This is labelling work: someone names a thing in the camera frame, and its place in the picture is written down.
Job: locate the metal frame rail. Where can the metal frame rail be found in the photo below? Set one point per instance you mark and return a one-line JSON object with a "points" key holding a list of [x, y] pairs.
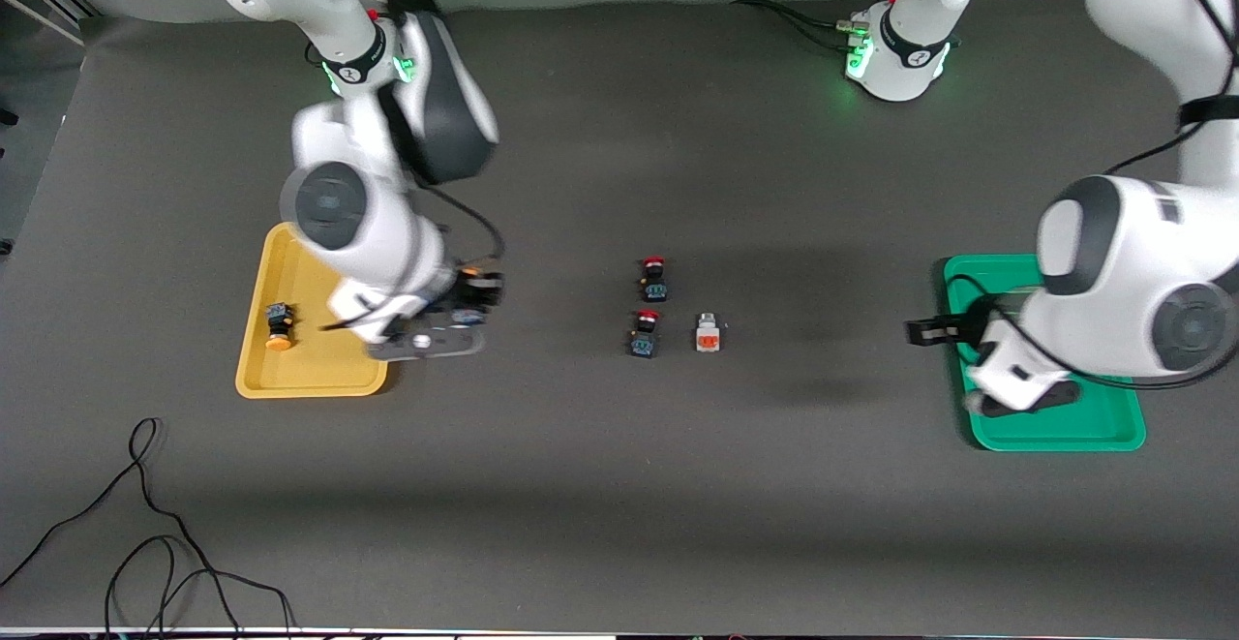
{"points": [[29, 1]]}

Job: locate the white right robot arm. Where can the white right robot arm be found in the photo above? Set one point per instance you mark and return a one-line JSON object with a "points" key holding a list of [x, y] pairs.
{"points": [[368, 224]]}

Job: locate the red mushroom push button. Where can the red mushroom push button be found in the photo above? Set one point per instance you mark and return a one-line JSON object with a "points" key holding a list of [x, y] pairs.
{"points": [[646, 338], [655, 282]]}

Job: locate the yellow mushroom button green contact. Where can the yellow mushroom button green contact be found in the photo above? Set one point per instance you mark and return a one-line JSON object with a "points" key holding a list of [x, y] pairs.
{"points": [[279, 325]]}

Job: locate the yellow plastic tray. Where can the yellow plastic tray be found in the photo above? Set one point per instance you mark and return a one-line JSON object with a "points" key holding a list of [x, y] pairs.
{"points": [[310, 369]]}

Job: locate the yellow mushroom button red contact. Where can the yellow mushroom button red contact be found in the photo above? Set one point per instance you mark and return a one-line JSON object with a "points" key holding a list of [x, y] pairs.
{"points": [[471, 273]]}

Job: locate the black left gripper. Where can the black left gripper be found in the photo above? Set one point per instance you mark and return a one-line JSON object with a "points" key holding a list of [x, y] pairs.
{"points": [[960, 330]]}

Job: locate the green plastic tray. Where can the green plastic tray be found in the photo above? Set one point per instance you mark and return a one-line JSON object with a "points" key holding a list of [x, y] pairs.
{"points": [[1065, 432]]}

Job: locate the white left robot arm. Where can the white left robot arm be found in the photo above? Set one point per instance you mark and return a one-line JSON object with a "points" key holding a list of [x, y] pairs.
{"points": [[1133, 272]]}

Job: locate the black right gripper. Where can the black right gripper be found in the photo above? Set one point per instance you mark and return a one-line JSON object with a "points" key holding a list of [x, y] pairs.
{"points": [[471, 293]]}

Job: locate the white orange push button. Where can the white orange push button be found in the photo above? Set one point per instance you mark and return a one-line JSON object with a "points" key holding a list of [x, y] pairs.
{"points": [[709, 332]]}

